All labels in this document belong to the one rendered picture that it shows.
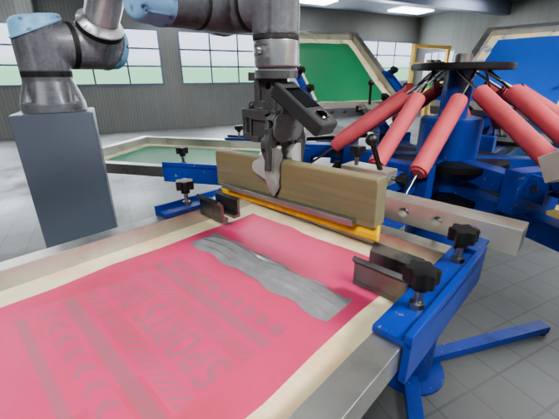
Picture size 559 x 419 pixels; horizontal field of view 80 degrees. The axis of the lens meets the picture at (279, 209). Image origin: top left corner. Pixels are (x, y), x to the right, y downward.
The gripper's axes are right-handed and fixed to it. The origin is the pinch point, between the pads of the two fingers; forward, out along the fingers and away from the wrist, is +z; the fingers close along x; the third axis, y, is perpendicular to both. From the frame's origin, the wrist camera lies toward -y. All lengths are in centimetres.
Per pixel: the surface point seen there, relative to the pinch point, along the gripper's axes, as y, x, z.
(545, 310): -41, -180, 109
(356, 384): -28.3, 19.4, 10.1
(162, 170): 69, -11, 12
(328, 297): -15.2, 6.1, 13.3
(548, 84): -14, -170, -15
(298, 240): 1.6, -6.0, 13.8
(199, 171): 56, -17, 11
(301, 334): -17.2, 14.9, 13.7
